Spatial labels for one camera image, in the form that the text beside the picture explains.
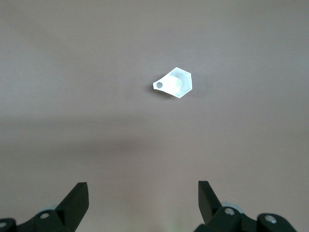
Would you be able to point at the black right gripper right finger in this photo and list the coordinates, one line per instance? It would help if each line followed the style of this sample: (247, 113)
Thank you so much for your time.
(210, 207)

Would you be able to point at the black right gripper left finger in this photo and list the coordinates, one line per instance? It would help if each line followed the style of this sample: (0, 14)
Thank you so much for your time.
(72, 205)

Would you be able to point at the white faceted plastic cup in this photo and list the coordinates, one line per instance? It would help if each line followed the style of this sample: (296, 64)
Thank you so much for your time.
(173, 83)

